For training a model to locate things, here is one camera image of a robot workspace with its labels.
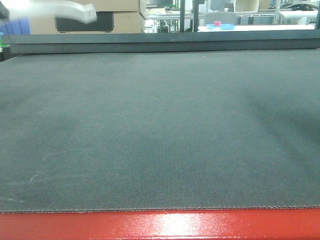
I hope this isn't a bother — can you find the white plastic bin on table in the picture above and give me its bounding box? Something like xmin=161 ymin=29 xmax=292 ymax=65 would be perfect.
xmin=234 ymin=0 xmax=260 ymax=13

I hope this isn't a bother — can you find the blue storage bin background left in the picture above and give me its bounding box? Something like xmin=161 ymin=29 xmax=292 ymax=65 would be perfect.
xmin=0 ymin=17 xmax=31 ymax=35

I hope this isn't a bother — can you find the blue tray with red cube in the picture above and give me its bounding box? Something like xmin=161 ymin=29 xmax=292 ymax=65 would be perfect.
xmin=205 ymin=21 xmax=236 ymax=31

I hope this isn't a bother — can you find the lower cardboard box black label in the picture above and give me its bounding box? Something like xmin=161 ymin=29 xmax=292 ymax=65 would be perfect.
xmin=29 ymin=11 xmax=146 ymax=35

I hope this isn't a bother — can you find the upper cardboard box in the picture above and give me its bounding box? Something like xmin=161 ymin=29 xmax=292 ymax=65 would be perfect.
xmin=74 ymin=0 xmax=147 ymax=18

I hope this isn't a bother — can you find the black raised table edge board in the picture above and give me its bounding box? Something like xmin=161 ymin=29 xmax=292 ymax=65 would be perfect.
xmin=2 ymin=29 xmax=320 ymax=54

